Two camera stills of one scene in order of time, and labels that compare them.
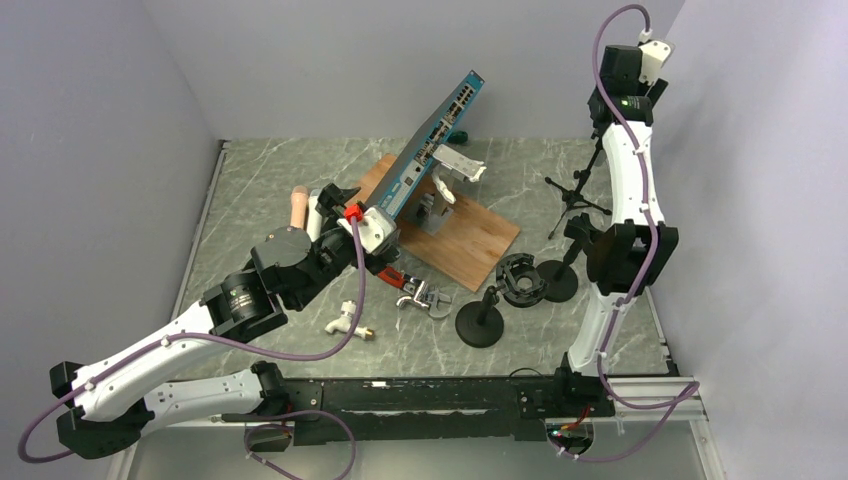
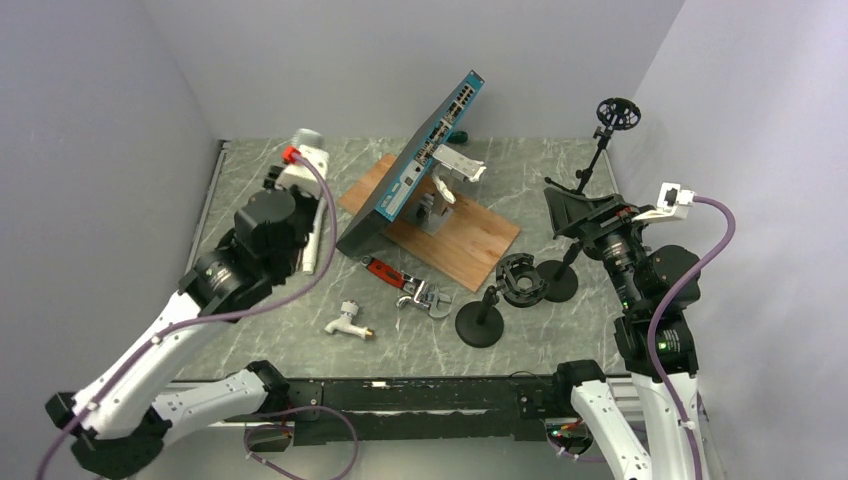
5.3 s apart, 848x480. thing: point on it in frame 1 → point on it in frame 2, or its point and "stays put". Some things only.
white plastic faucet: [344, 322] stays put
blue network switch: [393, 192] stays put
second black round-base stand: [560, 276] stays put
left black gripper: [332, 202] → [307, 200]
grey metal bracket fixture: [435, 206] stays put
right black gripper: [641, 92] → [568, 209]
